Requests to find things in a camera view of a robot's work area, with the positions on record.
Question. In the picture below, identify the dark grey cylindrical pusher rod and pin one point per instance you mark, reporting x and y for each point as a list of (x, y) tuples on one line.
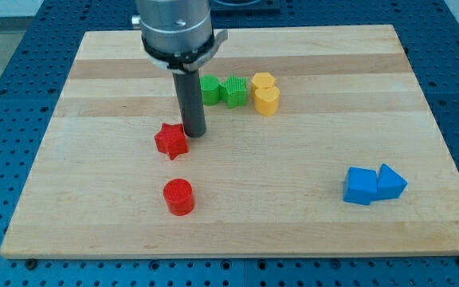
[(189, 94)]

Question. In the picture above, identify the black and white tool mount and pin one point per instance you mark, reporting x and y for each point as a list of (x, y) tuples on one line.
[(188, 62)]

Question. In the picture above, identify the red star block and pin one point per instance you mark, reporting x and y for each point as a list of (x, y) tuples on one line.
[(171, 140)]

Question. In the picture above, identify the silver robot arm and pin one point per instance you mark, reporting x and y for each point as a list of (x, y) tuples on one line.
[(178, 36)]

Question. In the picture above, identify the green star block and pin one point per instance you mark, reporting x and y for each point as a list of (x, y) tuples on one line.
[(233, 91)]

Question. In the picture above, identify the green cylinder block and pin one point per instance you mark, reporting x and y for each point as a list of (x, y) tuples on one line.
[(210, 89)]

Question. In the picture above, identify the yellow hexagon block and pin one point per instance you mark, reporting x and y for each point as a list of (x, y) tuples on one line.
[(262, 80)]

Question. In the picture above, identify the yellow heart block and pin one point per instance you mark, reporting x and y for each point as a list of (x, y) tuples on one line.
[(266, 100)]

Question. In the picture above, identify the red cylinder block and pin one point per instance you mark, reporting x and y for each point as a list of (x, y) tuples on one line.
[(179, 197)]

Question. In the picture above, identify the wooden board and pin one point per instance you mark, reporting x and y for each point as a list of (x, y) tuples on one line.
[(264, 186)]

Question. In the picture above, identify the blue cube block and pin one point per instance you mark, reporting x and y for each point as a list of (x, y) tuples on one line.
[(360, 186)]

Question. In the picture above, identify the blue triangle block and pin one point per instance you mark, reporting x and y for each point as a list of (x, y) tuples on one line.
[(390, 184)]

